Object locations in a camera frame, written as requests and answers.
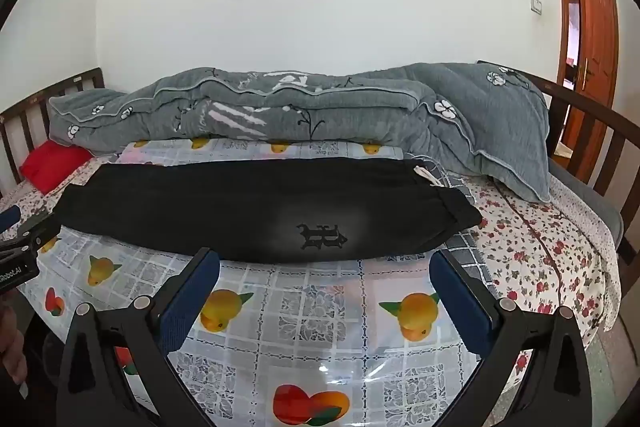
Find person's left hand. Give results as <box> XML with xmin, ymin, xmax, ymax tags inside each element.
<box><xmin>0</xmin><ymin>306</ymin><xmax>29</xmax><ymax>389</ymax></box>

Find grey floral quilt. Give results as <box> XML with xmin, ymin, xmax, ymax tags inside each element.
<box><xmin>47</xmin><ymin>62</ymin><xmax>554</xmax><ymax>204</ymax></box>

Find fruit print plastic sheet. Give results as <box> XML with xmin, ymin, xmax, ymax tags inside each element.
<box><xmin>17</xmin><ymin>137</ymin><xmax>501</xmax><ymax>427</ymax></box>

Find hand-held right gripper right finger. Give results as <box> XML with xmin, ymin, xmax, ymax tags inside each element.
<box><xmin>429</xmin><ymin>249</ymin><xmax>594</xmax><ymax>427</ymax></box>

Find red floral bed sheet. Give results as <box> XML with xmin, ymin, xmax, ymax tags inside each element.
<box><xmin>0</xmin><ymin>151</ymin><xmax>624</xmax><ymax>400</ymax></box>

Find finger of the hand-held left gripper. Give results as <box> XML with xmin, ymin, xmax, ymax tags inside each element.
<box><xmin>0</xmin><ymin>212</ymin><xmax>62</xmax><ymax>258</ymax></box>
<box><xmin>0</xmin><ymin>205</ymin><xmax>22</xmax><ymax>234</ymax></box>

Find grey mattress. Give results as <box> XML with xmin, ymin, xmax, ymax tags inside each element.
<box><xmin>547</xmin><ymin>156</ymin><xmax>626</xmax><ymax>254</ymax></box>

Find red pillow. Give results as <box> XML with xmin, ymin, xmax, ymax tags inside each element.
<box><xmin>20</xmin><ymin>141</ymin><xmax>94</xmax><ymax>196</ymax></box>

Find brown wooden door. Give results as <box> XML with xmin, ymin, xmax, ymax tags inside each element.
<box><xmin>571</xmin><ymin>0</ymin><xmax>621</xmax><ymax>160</ymax></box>

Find black pants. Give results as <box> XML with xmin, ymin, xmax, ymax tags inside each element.
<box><xmin>51</xmin><ymin>157</ymin><xmax>484</xmax><ymax>265</ymax></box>

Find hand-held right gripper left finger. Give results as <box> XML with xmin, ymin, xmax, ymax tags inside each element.
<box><xmin>57</xmin><ymin>247</ymin><xmax>221</xmax><ymax>427</ymax></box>

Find dark wooden bed frame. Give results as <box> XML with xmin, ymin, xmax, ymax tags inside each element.
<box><xmin>0</xmin><ymin>59</ymin><xmax>640</xmax><ymax>269</ymax></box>

